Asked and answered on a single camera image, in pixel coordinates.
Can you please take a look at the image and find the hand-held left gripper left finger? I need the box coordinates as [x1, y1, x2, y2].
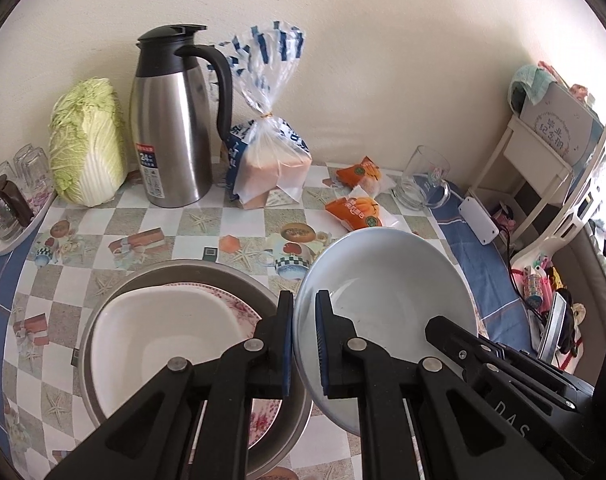
[43, 290, 295, 480]

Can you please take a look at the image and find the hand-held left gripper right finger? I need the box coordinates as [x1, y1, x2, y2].
[314, 290, 532, 480]

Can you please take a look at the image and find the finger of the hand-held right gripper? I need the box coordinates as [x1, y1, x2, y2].
[478, 336, 595, 402]
[425, 315, 579, 413]

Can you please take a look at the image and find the pink floral round plate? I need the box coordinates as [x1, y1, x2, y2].
[158, 282, 284, 450]

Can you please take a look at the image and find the light blue bowl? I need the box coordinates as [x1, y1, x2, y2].
[293, 227, 479, 436]

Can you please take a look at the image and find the white square plate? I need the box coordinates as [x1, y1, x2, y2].
[90, 285, 264, 413]

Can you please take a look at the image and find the stainless steel basin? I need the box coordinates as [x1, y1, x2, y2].
[77, 258, 314, 478]

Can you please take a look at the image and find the colourful toy bottle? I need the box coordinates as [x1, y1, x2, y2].
[526, 265, 547, 309]

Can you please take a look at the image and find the white power strip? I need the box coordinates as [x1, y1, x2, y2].
[458, 196, 500, 246]

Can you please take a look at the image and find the orange snack packet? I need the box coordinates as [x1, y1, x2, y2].
[324, 186, 401, 231]
[335, 156, 399, 196]

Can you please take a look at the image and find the white chair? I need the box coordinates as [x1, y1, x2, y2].
[510, 117, 606, 281]

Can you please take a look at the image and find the clear glass mug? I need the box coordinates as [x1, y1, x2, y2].
[394, 146, 464, 209]

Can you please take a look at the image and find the checked printed tablecloth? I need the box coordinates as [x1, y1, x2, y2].
[3, 160, 484, 480]

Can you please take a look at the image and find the bagged sliced bread loaf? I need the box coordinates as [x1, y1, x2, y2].
[214, 20, 314, 209]

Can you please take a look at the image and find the cream wooden shelf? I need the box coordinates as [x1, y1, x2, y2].
[466, 115, 576, 261]

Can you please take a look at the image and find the grey album box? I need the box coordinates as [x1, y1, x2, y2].
[520, 82, 605, 163]

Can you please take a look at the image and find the stainless steel thermos jug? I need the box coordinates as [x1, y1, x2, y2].
[129, 24, 234, 208]

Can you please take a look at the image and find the teal cloth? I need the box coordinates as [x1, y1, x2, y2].
[508, 64, 554, 113]

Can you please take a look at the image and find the napa cabbage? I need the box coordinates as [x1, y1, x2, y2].
[49, 77, 128, 207]

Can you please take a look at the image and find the brown glass cup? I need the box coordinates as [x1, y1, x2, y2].
[0, 180, 35, 241]

